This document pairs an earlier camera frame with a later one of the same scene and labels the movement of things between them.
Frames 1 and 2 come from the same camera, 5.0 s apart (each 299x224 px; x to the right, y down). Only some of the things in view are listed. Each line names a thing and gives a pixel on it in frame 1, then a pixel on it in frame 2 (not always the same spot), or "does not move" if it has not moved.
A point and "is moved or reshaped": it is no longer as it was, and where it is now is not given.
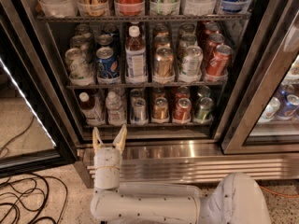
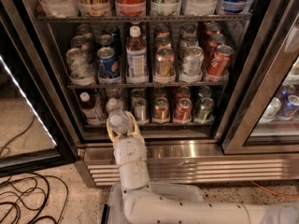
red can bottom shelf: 182,111 does not move
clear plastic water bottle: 115,114 is moved or reshaped
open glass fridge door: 36,130 does not move
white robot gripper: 107,158 → 130,150
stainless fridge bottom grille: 189,162 does not move
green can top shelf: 164,0 does not move
